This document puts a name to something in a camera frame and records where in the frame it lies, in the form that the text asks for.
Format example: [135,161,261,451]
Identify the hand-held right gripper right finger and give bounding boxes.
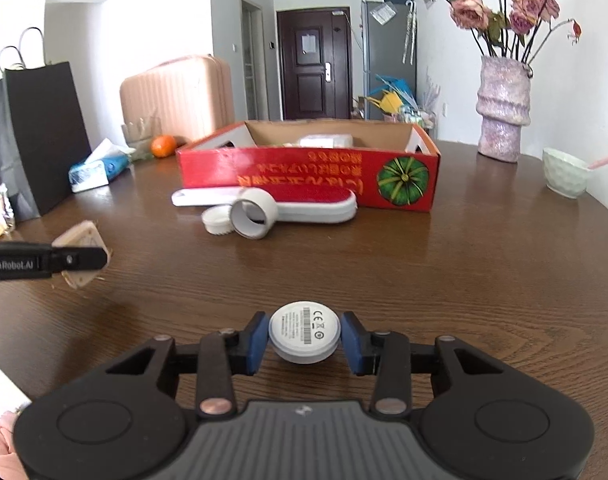
[340,311,505,421]

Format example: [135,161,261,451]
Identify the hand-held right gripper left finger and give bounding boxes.
[104,311,271,421]

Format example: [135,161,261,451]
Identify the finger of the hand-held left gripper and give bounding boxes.
[51,246,109,274]

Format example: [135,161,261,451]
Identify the beige block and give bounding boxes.
[50,220,112,291]

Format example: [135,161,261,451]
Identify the white round disc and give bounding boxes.
[268,300,342,365]

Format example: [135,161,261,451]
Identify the red cardboard box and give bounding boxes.
[175,120,441,212]

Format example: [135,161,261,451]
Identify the silver foil packet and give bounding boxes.
[0,183,16,227]

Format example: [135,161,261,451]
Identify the blue tissue pack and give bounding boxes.
[68,138,135,194]

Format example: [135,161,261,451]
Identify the black paper bag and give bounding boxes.
[0,27,92,222]

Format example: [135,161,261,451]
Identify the white ribbed cap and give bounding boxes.
[201,205,235,236]

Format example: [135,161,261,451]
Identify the clear glass container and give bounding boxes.
[121,117,163,159]

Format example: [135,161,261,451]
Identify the orange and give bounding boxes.
[150,135,178,159]

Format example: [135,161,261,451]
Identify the white tape roll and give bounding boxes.
[229,187,281,240]

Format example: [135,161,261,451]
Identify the white lint brush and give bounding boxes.
[171,186,358,225]

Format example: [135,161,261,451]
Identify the pink suitcase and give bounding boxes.
[120,55,235,144]

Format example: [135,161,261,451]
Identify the clear organizer with bottles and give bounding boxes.
[384,105,438,137]

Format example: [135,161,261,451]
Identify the pale green bowl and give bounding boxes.
[542,147,591,199]

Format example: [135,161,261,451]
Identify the dark wooden door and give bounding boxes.
[276,7,352,121]

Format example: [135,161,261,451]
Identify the pink speckled vase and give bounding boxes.
[475,55,533,164]

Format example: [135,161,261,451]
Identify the grey refrigerator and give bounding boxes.
[360,0,419,121]

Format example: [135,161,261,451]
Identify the dried pink roses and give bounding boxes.
[379,0,587,64]

